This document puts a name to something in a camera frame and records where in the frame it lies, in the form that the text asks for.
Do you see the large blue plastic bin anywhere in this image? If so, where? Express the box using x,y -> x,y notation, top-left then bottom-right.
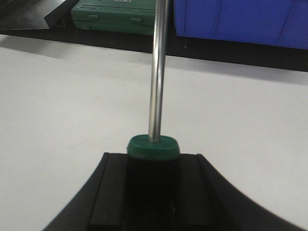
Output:
174,0 -> 308,50

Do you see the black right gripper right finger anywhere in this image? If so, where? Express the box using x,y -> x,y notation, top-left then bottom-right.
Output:
175,154 -> 298,231

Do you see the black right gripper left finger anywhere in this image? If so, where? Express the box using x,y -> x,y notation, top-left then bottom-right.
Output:
45,153 -> 128,231

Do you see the green SATA tool case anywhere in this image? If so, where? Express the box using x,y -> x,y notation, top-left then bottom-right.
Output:
71,0 -> 156,35

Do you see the black angled conveyor guide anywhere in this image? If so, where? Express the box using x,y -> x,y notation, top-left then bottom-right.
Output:
0,0 -> 78,30

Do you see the green black screwdriver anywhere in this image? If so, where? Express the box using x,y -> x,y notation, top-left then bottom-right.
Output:
126,0 -> 180,231

